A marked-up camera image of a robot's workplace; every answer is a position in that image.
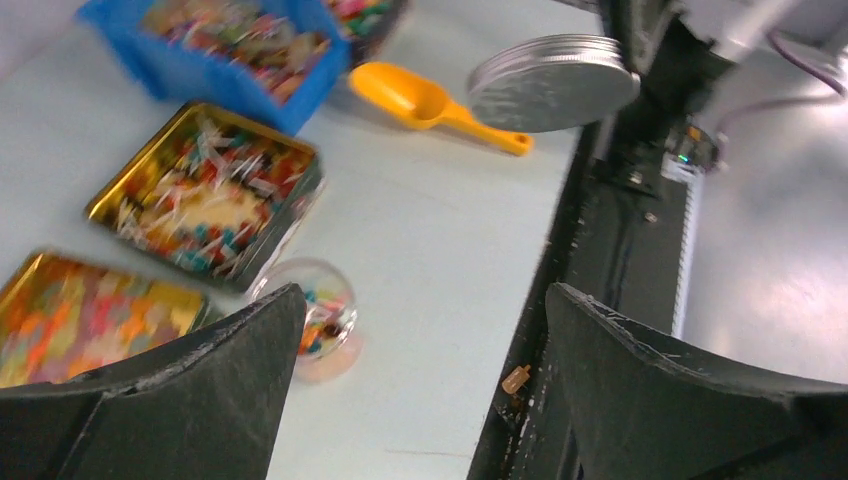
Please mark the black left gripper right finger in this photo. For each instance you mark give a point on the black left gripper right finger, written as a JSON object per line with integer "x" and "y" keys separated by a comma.
{"x": 689, "y": 404}

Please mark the clear plastic jar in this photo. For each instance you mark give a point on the clear plastic jar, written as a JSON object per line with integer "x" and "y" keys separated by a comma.
{"x": 331, "y": 343}

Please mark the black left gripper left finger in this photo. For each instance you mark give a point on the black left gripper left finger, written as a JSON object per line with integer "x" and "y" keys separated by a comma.
{"x": 204, "y": 406}

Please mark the tin of gummy candies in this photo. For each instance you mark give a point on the tin of gummy candies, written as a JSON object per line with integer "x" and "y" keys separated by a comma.
{"x": 62, "y": 317}

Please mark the tin of colourful cube candies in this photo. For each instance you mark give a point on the tin of colourful cube candies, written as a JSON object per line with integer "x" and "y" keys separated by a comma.
{"x": 367, "y": 24}

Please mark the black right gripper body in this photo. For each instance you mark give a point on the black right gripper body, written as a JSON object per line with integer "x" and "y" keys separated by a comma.
{"x": 677, "y": 70}

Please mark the tin of lollipops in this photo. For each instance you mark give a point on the tin of lollipops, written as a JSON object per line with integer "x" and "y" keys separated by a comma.
{"x": 213, "y": 194}

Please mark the silver metal jar lid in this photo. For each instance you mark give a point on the silver metal jar lid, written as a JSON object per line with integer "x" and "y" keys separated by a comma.
{"x": 551, "y": 83}

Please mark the blue bin of candies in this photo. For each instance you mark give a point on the blue bin of candies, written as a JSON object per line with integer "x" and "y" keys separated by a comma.
{"x": 172, "y": 69}

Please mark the orange plastic scoop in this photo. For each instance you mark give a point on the orange plastic scoop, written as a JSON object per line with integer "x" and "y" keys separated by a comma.
{"x": 421, "y": 104}

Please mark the small fallen candy piece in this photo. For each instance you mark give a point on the small fallen candy piece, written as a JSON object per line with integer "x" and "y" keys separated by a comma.
{"x": 516, "y": 379}

